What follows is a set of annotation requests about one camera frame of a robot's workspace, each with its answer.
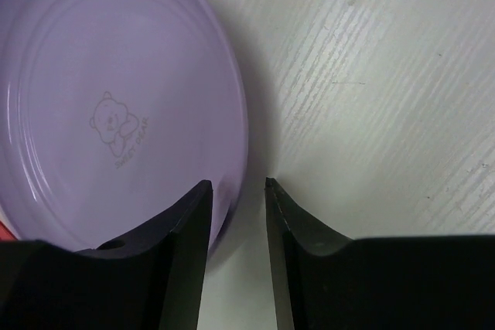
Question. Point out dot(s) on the red checkered cloth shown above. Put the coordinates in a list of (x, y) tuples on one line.
[(5, 233)]

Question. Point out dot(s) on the purple plastic plate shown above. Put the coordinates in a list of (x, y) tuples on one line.
[(111, 111)]

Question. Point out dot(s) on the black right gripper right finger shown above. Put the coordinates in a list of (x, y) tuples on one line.
[(325, 280)]

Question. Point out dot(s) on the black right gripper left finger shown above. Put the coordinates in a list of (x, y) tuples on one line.
[(148, 278)]

